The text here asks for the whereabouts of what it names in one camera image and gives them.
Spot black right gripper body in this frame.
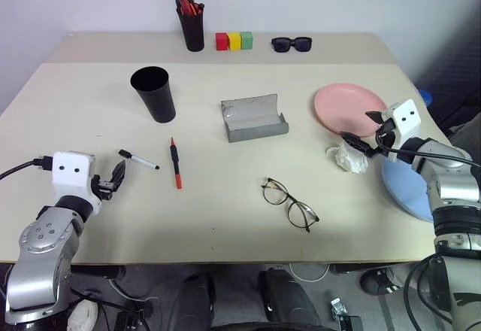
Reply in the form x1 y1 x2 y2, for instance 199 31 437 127
373 118 398 159

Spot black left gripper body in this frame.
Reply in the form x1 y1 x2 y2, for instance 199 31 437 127
91 174 116 202

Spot crumpled white paper ball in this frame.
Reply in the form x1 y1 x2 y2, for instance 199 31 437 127
325 141 371 175

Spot white marker with black cap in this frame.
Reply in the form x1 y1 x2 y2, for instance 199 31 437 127
117 149 161 171

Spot pink plate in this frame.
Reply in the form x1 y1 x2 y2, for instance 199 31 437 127
313 82 389 139

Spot red and black pen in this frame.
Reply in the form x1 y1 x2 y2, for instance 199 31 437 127
169 136 184 190

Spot blue plate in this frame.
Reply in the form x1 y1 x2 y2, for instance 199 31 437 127
381 156 436 223

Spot empty black cup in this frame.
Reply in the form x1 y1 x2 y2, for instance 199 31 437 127
129 65 177 124

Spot thin-framed clear eyeglasses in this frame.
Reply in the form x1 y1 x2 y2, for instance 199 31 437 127
260 177 321 233

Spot open grey glasses case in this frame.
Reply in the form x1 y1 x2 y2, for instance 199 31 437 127
220 93 290 144

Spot black sunglasses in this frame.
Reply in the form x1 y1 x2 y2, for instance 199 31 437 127
271 36 313 54

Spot black box on floor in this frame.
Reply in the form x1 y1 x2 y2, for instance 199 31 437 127
113 309 147 331

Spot black and white sneaker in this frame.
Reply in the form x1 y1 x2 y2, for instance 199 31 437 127
359 266 405 296

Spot dark rounded robot knee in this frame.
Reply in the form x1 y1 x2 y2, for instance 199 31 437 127
176 272 218 331
256 268 325 331

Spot black pen holder cup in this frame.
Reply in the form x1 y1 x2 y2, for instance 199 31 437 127
177 10 206 53

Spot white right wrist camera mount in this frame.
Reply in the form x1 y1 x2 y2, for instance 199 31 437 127
378 99 422 153

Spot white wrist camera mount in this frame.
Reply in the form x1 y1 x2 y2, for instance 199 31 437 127
378 99 422 153
51 150 103 215

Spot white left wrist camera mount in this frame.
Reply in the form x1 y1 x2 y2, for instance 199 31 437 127
51 150 103 215

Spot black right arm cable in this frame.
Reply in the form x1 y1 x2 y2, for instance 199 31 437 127
374 130 481 169

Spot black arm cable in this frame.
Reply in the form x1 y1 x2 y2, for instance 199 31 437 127
374 130 481 169
0 156 54 181

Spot black table frame bar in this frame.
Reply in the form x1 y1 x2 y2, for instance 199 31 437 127
70 264 127 281

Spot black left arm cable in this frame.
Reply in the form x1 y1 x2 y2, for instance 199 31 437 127
0 156 54 181

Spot white cable on floor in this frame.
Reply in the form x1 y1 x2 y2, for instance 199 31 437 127
288 262 332 283

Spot black cable loop at torso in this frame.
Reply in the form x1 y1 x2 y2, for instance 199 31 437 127
402 252 454 326

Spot metal caster bracket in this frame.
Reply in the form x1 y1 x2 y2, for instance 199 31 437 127
329 297 365 331

